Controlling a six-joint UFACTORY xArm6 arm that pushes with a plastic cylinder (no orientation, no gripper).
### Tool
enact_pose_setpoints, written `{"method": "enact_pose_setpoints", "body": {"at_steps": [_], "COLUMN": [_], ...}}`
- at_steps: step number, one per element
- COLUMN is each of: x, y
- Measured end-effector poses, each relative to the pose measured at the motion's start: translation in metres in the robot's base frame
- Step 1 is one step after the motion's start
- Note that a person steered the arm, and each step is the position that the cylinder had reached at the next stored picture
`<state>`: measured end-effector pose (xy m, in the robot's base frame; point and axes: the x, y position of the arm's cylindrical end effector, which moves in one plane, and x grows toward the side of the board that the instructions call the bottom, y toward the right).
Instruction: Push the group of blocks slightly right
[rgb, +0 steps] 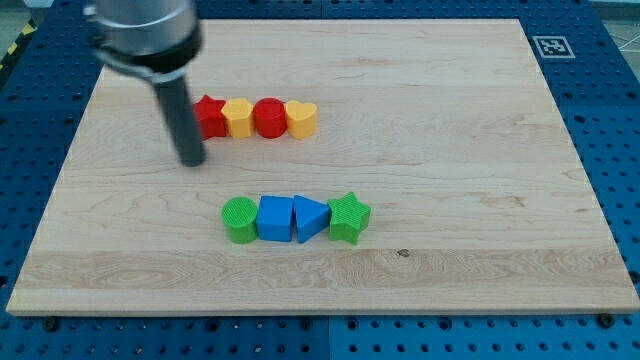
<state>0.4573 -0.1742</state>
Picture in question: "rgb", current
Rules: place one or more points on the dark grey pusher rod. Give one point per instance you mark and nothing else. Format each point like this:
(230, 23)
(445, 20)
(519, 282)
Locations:
(184, 131)

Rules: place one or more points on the green star block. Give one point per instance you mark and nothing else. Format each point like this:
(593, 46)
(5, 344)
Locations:
(349, 217)

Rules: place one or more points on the blue triangle block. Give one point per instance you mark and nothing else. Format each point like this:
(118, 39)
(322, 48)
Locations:
(311, 217)

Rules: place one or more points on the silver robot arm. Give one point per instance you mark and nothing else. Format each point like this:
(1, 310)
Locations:
(154, 41)

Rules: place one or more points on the wooden board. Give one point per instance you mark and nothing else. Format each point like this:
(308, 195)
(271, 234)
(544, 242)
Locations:
(445, 128)

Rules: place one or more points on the red star block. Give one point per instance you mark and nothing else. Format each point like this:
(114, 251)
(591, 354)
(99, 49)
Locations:
(209, 115)

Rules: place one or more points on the yellow heart block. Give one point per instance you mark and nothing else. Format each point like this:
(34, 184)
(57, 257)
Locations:
(301, 118)

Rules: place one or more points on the red cylinder block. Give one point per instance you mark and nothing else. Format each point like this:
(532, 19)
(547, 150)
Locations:
(270, 118)

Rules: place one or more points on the blue cube block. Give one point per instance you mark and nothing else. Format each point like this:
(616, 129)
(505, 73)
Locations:
(275, 218)

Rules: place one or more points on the yellow pentagon block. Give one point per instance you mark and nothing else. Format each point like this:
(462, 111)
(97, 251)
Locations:
(239, 119)

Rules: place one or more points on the white fiducial marker tag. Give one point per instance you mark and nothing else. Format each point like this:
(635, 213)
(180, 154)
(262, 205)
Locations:
(553, 47)

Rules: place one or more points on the green cylinder block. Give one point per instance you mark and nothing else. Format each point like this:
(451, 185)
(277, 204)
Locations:
(239, 216)

